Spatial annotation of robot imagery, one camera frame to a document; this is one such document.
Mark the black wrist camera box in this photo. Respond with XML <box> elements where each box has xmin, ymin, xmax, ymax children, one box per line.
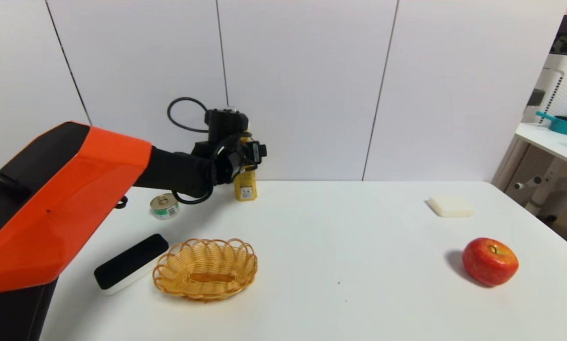
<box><xmin>205</xmin><ymin>108</ymin><xmax>249</xmax><ymax>142</ymax></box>

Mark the black and white board eraser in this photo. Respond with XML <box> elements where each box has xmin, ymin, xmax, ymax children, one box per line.
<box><xmin>94</xmin><ymin>233</ymin><xmax>170</xmax><ymax>296</ymax></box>

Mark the white rectangular soap block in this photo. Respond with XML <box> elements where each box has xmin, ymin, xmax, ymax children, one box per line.
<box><xmin>428</xmin><ymin>196</ymin><xmax>476</xmax><ymax>218</ymax></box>

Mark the grey table crank handle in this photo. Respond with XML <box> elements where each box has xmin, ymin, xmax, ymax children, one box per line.
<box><xmin>514</xmin><ymin>176</ymin><xmax>542</xmax><ymax>190</ymax></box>

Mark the small green label tin can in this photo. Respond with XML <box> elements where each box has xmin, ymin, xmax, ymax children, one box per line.
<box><xmin>150</xmin><ymin>193</ymin><xmax>180</xmax><ymax>220</ymax></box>

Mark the black looped cable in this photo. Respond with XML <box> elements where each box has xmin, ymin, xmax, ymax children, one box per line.
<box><xmin>167</xmin><ymin>97</ymin><xmax>216</xmax><ymax>206</ymax></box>

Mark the teal saucepan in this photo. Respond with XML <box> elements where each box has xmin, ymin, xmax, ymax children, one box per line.
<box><xmin>535</xmin><ymin>111</ymin><xmax>567</xmax><ymax>135</ymax></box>

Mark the yellow potato chips box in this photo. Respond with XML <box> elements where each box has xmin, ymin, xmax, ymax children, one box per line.
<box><xmin>234</xmin><ymin>131</ymin><xmax>258</xmax><ymax>202</ymax></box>

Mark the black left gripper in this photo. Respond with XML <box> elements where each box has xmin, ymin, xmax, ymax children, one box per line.
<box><xmin>225</xmin><ymin>141</ymin><xmax>267</xmax><ymax>177</ymax></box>

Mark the red apple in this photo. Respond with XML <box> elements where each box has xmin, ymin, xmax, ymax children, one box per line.
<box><xmin>462</xmin><ymin>237</ymin><xmax>520</xmax><ymax>287</ymax></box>

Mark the white side table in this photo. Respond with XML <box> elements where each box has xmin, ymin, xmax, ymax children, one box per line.
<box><xmin>515</xmin><ymin>123</ymin><xmax>567</xmax><ymax>223</ymax></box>

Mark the yellow woven wicker basket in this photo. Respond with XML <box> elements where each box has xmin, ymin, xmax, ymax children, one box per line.
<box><xmin>152</xmin><ymin>238</ymin><xmax>258</xmax><ymax>301</ymax></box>

